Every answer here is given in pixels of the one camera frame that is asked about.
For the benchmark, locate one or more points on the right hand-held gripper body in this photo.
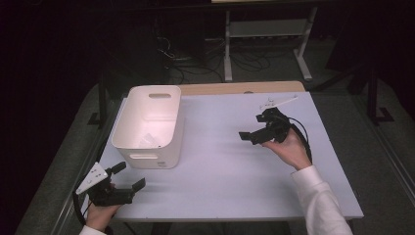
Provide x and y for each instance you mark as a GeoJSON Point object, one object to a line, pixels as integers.
{"type": "Point", "coordinates": [277, 129]}

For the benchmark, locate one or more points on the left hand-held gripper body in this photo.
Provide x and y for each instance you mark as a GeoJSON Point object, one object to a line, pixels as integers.
{"type": "Point", "coordinates": [104, 192]}

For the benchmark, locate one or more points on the white plastic storage bin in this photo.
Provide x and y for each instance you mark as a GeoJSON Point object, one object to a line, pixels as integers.
{"type": "Point", "coordinates": [147, 130]}

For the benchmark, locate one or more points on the person's left hand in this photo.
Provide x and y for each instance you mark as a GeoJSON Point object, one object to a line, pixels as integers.
{"type": "Point", "coordinates": [101, 217]}

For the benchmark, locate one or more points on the person's right hand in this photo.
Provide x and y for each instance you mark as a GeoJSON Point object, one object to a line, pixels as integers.
{"type": "Point", "coordinates": [290, 151]}

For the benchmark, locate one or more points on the light wooden table board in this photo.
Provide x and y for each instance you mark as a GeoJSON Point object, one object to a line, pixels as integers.
{"type": "Point", "coordinates": [241, 88]}

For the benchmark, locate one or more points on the black metal stand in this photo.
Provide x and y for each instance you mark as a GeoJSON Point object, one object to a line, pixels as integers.
{"type": "Point", "coordinates": [372, 94]}
{"type": "Point", "coordinates": [101, 98]}

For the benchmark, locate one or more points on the white metal desk frame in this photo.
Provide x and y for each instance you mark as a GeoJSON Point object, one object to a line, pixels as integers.
{"type": "Point", "coordinates": [267, 29]}

